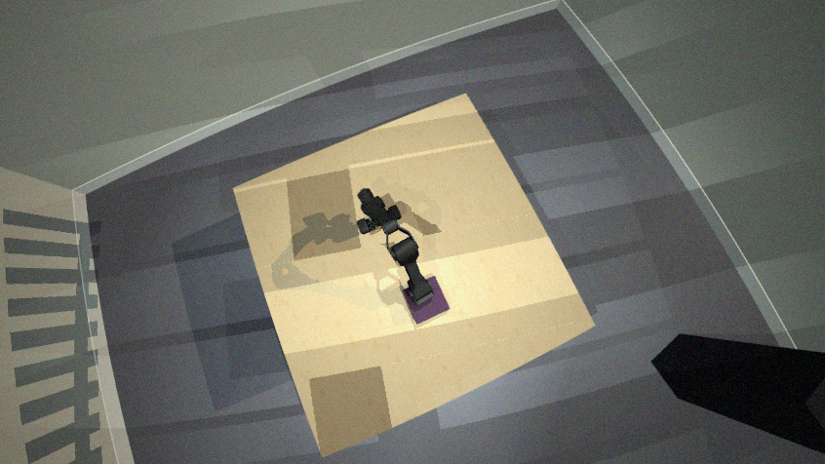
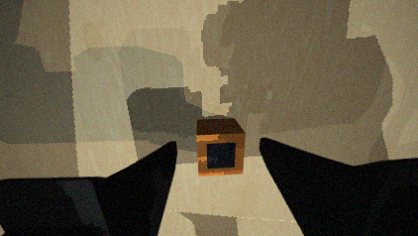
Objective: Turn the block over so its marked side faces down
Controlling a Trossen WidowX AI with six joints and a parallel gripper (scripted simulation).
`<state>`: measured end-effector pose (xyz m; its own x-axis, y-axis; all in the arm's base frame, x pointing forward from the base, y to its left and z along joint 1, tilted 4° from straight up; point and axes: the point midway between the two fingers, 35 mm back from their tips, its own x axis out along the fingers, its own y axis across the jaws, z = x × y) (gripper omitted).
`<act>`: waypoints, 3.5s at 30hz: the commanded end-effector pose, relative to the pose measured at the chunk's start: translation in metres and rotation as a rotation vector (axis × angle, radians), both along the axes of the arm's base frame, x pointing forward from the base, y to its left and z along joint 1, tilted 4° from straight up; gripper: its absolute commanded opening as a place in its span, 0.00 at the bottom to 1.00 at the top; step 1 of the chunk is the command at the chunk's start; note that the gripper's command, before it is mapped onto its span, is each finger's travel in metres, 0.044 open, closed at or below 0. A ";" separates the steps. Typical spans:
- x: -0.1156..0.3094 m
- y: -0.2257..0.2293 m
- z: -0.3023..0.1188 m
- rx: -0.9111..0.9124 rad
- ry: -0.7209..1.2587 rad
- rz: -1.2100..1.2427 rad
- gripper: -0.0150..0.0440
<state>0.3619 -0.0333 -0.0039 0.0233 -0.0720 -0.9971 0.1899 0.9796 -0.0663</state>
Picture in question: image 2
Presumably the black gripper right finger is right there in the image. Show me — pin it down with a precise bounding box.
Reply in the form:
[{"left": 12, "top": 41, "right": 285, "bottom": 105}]
[{"left": 260, "top": 138, "right": 418, "bottom": 236}]

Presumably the orange block with dark square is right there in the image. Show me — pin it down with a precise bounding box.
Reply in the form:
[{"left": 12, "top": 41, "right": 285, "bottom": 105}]
[{"left": 196, "top": 118, "right": 246, "bottom": 177}]

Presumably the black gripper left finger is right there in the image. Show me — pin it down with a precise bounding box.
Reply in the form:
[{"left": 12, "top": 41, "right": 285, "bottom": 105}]
[{"left": 0, "top": 141, "right": 177, "bottom": 236}]

